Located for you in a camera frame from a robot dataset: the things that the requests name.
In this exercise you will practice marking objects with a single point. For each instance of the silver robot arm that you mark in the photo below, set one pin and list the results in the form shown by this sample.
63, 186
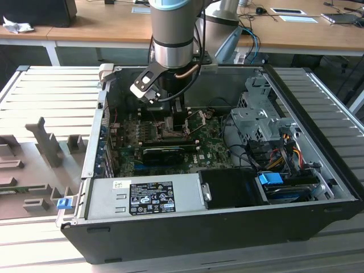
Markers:
170, 28

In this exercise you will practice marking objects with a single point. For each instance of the CPU socket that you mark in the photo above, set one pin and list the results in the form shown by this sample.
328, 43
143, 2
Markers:
170, 133

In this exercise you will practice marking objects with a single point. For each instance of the round coin cell battery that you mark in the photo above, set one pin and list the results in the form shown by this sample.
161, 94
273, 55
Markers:
209, 114

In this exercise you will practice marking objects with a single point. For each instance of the installed RAM stick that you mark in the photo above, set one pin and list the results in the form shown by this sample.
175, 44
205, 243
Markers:
176, 143

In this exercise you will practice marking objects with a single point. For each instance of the graphics card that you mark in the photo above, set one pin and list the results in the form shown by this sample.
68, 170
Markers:
162, 156

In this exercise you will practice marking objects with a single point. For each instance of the green motherboard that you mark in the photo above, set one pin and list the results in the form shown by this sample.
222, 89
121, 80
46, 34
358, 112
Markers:
210, 153

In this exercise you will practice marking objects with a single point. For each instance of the metal drive cage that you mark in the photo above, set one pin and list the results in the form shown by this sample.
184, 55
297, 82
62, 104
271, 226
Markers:
250, 119

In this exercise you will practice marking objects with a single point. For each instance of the wooden desk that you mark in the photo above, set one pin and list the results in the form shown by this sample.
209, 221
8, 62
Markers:
99, 28
298, 34

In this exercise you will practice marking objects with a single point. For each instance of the small black desk object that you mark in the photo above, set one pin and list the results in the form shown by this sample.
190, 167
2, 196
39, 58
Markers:
260, 10

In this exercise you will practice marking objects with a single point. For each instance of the grey power supply unit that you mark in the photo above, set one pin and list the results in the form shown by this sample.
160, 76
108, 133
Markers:
108, 199

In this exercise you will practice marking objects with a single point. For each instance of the hard disk in blue carrier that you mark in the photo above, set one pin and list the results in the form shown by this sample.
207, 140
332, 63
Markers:
270, 179

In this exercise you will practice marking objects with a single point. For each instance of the white sheet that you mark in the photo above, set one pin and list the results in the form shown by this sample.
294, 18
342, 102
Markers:
298, 19

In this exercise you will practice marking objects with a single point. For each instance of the black PC case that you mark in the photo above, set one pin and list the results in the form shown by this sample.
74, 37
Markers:
199, 236

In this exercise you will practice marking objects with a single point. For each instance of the black computer box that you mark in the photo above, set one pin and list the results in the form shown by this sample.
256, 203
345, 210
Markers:
37, 12

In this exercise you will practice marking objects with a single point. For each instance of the blue case latch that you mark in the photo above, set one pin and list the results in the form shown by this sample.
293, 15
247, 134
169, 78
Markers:
64, 204

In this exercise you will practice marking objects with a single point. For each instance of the grey parts rack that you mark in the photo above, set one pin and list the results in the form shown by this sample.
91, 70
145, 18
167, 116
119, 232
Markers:
34, 170

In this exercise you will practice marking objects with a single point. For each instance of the crumpled white paper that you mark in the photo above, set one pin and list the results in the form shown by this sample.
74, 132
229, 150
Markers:
17, 27

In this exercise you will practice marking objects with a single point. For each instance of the grey laptop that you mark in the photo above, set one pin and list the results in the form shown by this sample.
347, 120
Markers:
341, 18

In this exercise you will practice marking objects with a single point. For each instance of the green RAM stick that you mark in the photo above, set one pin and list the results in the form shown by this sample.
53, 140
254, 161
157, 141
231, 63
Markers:
17, 190

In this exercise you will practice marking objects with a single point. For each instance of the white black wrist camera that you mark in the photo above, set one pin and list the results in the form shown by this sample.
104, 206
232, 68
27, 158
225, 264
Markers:
145, 82

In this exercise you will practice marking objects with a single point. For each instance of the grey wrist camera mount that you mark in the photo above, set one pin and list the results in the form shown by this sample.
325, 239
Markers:
209, 68

